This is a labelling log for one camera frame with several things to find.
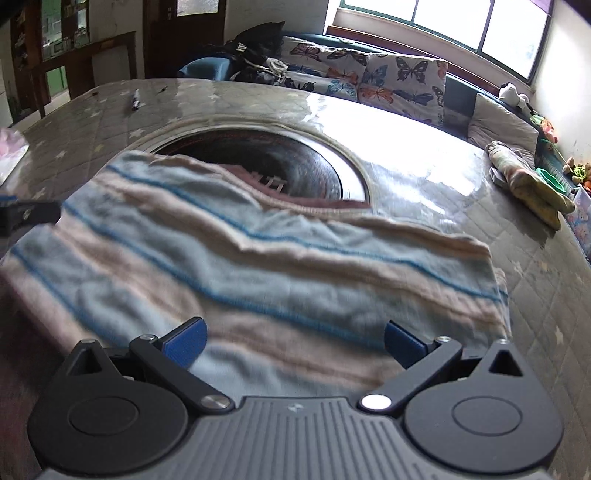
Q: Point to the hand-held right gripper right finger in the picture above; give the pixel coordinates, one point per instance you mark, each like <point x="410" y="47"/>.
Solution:
<point x="402" y="344"/>

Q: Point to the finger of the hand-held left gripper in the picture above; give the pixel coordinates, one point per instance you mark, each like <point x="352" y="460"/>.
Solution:
<point x="32" y="216"/>
<point x="8" y="199"/>

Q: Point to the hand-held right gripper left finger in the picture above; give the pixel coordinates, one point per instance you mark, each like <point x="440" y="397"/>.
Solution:
<point x="187" y="345"/>

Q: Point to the striped blue beige towel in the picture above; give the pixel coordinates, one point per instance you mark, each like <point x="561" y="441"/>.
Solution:
<point x="277" y="277"/>

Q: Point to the white plastic bag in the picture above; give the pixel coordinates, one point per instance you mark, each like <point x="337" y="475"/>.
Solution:
<point x="11" y="152"/>

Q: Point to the small dark pen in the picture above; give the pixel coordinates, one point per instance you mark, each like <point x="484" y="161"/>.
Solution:
<point x="135" y="102"/>

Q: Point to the glass fronted wooden cabinet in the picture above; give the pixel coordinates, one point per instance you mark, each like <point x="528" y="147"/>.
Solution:
<point x="27" y="27"/>

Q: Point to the dark wooden side cabinet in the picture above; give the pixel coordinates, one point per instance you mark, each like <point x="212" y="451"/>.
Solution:
<point x="111" y="40"/>

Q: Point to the folded yellow patterned cloth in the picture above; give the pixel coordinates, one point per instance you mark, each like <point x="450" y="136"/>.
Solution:
<point x="526" y="180"/>

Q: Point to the dark round table inset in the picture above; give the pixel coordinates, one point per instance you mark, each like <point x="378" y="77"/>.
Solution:
<point x="300" y="161"/>

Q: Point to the dark wooden door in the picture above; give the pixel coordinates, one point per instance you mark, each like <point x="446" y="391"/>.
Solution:
<point x="157" y="46"/>

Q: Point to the large clear plastic box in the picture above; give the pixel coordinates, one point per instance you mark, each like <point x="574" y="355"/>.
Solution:
<point x="582" y="217"/>

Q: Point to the green plastic basin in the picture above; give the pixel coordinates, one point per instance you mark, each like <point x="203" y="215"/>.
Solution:
<point x="551" y="177"/>

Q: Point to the blue chair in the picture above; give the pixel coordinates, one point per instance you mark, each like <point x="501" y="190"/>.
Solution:
<point x="203" y="67"/>

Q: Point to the grey pillow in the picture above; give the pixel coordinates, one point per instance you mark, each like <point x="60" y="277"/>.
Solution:
<point x="498" y="124"/>

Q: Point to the brown plush toy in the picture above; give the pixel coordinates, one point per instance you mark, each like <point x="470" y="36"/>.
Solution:
<point x="570" y="165"/>

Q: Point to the green plush toy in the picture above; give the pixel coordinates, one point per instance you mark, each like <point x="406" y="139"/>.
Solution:
<point x="581" y="173"/>

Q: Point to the orange plush toy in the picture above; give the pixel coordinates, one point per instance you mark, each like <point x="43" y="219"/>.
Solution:
<point x="545" y="129"/>

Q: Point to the upright butterfly print pillow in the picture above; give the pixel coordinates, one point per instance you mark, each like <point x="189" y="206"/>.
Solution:
<point x="401" y="78"/>

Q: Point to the white plush toy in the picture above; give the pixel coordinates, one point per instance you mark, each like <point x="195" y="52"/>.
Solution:
<point x="510" y="94"/>

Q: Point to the black bag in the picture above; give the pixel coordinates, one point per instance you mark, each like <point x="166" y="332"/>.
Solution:
<point x="258" y="37"/>

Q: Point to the long butterfly print cushion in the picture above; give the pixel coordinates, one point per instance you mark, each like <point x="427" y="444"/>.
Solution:
<point x="323" y="55"/>

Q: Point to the green framed window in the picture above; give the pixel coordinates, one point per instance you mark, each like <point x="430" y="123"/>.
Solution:
<point x="461" y="23"/>

